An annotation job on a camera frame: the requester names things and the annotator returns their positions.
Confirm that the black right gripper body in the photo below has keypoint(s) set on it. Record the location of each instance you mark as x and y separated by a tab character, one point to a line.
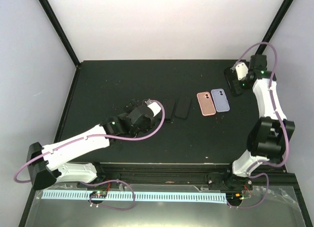
239	89

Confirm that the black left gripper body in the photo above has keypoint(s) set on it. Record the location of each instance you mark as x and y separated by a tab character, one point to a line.
133	104

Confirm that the purple phone case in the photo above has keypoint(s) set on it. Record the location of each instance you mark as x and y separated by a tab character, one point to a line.
220	100

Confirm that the pink phone case with phone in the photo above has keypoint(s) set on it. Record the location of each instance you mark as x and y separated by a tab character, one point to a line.
206	104

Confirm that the black smartphone from pink case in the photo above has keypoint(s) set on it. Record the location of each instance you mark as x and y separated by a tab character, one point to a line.
168	105

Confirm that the black smartphone from purple case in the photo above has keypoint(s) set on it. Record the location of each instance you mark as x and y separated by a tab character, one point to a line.
183	106

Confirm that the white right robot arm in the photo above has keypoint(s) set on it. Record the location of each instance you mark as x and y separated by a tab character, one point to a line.
270	136

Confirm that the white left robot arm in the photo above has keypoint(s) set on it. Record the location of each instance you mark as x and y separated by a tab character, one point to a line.
50	164

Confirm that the left controller circuit board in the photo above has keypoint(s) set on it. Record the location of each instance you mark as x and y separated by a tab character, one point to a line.
98	195

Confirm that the controller circuit board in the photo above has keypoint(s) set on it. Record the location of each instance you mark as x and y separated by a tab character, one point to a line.
238	196
98	195

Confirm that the right controller circuit board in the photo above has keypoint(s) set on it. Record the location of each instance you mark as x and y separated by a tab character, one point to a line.
238	196

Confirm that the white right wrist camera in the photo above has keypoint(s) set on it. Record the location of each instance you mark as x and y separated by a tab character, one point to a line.
241	70

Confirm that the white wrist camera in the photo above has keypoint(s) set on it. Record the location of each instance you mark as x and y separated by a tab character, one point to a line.
154	106
241	70

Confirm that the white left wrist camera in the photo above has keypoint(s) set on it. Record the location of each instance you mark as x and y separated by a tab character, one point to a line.
154	106

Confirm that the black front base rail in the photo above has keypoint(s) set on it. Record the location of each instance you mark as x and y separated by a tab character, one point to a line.
197	174

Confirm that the black right frame post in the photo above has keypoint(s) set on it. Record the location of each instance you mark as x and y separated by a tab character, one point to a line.
283	9

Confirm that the black frame post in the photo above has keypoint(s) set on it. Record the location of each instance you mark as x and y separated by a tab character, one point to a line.
59	30
283	9

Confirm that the white slotted cable duct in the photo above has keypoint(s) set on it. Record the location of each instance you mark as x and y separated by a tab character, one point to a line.
137	196

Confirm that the black left frame post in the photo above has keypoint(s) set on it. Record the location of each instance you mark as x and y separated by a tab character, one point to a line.
59	30

